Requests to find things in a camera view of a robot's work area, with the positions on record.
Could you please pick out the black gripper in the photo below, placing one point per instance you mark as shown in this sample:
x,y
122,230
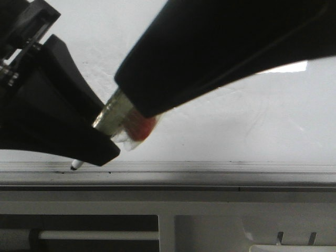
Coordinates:
x,y
21,31

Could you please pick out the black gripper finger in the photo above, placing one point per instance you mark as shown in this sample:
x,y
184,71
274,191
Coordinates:
x,y
194,47
48,107

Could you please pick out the white whiteboard marker pen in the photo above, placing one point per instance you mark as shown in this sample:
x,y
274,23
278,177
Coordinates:
x,y
121,121

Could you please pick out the white horizontal rod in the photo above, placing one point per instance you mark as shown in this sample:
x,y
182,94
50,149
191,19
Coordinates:
x,y
18,239

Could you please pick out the white tray with hooks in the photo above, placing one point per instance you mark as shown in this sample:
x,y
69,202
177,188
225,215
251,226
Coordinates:
x,y
280,247

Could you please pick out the white whiteboard with aluminium frame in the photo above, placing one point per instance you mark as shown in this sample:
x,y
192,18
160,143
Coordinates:
x,y
274,129

